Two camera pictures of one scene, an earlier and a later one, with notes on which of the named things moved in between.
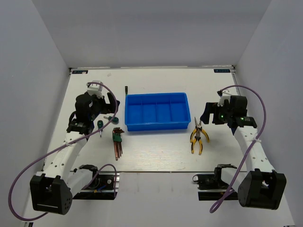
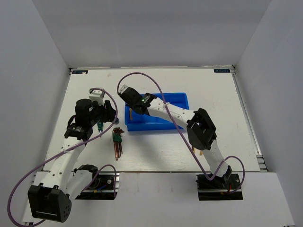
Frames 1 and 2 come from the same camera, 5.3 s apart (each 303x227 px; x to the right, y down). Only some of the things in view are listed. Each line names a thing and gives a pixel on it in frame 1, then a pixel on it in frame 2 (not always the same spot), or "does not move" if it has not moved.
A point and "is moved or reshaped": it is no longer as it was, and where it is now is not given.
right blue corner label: (221, 70) does not move
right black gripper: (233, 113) -> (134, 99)
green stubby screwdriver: (100, 124) does not move
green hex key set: (117, 139) does not move
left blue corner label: (80, 72) does not move
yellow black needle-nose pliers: (198, 126) is moved or reshaped
